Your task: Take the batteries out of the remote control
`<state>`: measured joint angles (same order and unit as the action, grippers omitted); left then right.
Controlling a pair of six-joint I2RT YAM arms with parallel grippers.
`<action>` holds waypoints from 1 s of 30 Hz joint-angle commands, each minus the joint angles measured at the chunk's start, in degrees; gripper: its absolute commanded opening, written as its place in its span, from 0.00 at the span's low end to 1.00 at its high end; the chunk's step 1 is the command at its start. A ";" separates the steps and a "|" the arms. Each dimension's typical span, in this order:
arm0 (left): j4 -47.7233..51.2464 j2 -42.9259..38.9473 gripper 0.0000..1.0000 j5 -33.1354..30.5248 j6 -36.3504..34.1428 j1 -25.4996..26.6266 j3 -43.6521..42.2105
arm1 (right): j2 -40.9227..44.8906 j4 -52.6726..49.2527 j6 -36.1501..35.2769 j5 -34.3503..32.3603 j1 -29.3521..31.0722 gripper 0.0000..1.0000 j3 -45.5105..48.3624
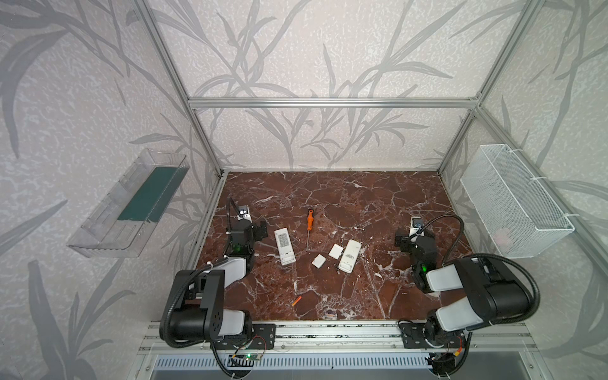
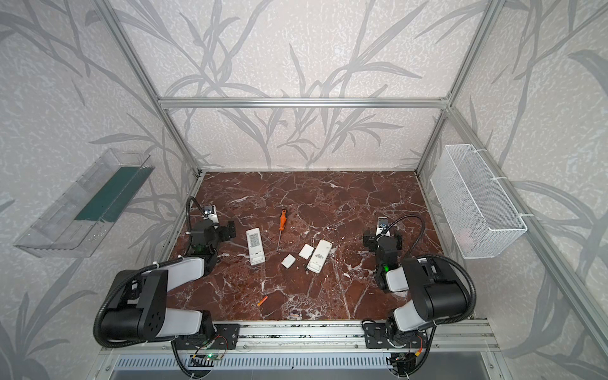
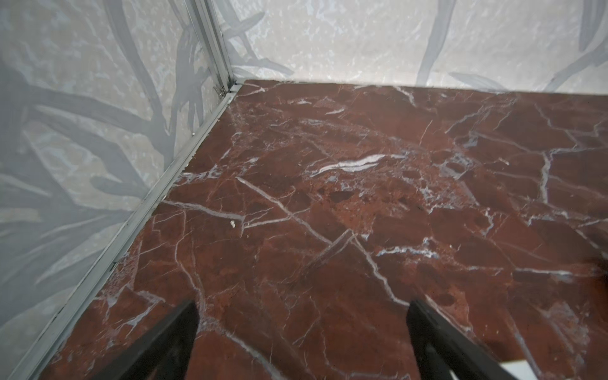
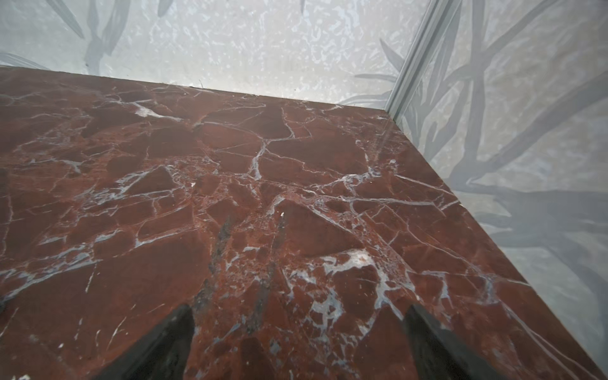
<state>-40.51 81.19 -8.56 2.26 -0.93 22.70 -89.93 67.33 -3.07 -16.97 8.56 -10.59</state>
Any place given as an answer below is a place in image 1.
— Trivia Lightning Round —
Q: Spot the white remote with display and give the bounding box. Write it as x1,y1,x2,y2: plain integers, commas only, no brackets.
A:
274,228,296,266

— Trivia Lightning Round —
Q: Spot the orange handled screwdriver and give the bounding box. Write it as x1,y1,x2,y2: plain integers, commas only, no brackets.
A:
307,209,314,250

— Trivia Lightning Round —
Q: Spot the white remote being unloaded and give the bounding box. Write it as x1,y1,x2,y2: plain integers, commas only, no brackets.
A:
338,240,362,273

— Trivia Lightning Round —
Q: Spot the white battery cover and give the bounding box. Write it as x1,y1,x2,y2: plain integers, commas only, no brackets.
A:
312,254,326,269
329,244,344,260

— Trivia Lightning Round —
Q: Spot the orange red AAA battery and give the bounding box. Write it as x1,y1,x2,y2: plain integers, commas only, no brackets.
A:
291,296,302,307

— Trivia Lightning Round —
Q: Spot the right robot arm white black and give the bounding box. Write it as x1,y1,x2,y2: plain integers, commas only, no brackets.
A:
394,229,541,339

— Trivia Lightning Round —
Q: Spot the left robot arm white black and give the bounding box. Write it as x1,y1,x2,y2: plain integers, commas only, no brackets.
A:
159,218,269,348

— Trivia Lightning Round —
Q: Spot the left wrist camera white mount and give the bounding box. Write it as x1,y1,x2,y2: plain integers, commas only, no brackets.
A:
237,205,252,222

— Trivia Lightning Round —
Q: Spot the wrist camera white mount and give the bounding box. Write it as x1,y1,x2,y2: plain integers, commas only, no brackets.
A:
237,205,252,222
409,216,424,238

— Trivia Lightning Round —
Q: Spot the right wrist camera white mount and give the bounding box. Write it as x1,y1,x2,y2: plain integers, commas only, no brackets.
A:
409,216,424,238

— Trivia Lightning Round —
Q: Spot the white wire mesh basket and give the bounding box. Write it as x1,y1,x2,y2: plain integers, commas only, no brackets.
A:
461,144,575,259

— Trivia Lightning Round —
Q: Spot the small circuit board with wires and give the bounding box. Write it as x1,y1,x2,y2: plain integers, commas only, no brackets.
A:
230,350,265,367

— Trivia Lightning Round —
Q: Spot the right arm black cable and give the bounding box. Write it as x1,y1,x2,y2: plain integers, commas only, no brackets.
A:
417,214,542,325

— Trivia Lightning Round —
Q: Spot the clear plastic wall tray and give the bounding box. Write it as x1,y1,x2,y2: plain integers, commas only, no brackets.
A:
67,148,190,258

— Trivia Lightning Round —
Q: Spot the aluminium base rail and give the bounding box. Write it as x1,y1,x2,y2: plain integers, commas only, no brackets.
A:
137,319,538,355

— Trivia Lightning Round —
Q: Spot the aluminium horizontal frame bar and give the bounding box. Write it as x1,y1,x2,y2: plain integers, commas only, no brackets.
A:
188,98,477,109

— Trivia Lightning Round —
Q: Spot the aluminium frame post left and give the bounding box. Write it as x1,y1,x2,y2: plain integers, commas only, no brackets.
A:
134,0,224,177

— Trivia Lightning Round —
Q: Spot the aluminium frame post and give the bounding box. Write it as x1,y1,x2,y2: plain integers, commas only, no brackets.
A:
437,0,545,176
134,0,224,177

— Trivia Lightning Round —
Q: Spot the aluminium frame post right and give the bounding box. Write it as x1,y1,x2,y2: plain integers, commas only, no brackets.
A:
437,0,545,176

